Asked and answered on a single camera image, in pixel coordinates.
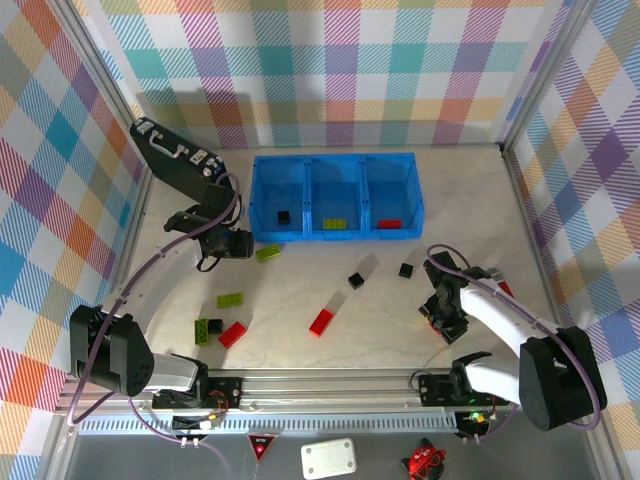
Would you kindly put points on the black briefcase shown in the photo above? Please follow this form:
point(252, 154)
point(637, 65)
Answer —
point(175, 165)

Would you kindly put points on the small black lego brick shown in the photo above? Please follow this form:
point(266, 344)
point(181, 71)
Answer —
point(356, 281)
point(215, 326)
point(283, 217)
point(406, 270)

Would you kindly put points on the white plastic box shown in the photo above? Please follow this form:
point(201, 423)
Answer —
point(330, 457)

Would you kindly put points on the aluminium frame post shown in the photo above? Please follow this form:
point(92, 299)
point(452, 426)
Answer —
point(544, 75)
point(105, 75)

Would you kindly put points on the aluminium side rail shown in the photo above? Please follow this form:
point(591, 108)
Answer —
point(132, 225)
point(522, 200)

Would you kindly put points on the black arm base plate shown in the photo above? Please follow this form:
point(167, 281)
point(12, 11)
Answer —
point(227, 392)
point(432, 390)

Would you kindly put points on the red triangle sign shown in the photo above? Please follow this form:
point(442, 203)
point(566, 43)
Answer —
point(261, 444)

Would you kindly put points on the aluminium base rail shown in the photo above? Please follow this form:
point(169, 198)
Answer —
point(325, 390)

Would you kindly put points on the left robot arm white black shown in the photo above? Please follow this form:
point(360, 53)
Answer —
point(112, 360)

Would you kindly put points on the red clamp front ledge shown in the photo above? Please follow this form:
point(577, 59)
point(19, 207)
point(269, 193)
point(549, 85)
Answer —
point(425, 460)

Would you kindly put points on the red elongated object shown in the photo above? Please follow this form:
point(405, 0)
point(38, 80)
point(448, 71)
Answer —
point(505, 288)

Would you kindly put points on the blue three-compartment bin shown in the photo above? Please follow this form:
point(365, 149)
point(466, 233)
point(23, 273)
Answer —
point(280, 175)

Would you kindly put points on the green lego brick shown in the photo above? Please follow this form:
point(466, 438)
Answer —
point(202, 331)
point(267, 252)
point(335, 224)
point(230, 299)

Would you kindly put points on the small connector board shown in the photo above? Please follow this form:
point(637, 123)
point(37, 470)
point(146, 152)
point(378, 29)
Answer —
point(200, 424)
point(475, 417)

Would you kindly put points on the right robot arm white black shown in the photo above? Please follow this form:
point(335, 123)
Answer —
point(550, 390)

